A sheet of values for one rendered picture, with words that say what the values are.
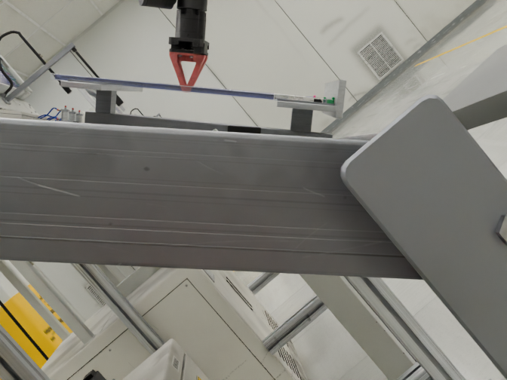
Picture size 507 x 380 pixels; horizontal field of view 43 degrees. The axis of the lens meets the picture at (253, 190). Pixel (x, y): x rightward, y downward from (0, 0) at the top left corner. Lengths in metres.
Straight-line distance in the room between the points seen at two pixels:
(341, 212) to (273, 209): 0.03
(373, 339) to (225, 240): 1.07
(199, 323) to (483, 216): 1.56
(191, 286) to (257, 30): 6.94
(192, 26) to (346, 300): 0.61
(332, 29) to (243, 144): 8.39
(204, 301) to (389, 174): 1.55
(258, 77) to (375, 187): 8.21
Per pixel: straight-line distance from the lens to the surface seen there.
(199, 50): 1.24
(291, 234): 0.29
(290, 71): 8.51
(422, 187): 0.26
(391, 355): 1.37
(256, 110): 8.42
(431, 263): 0.26
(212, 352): 1.82
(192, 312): 1.79
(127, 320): 1.77
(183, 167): 0.29
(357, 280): 1.03
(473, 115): 1.06
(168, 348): 0.98
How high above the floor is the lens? 0.79
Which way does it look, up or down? 5 degrees down
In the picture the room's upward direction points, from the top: 40 degrees counter-clockwise
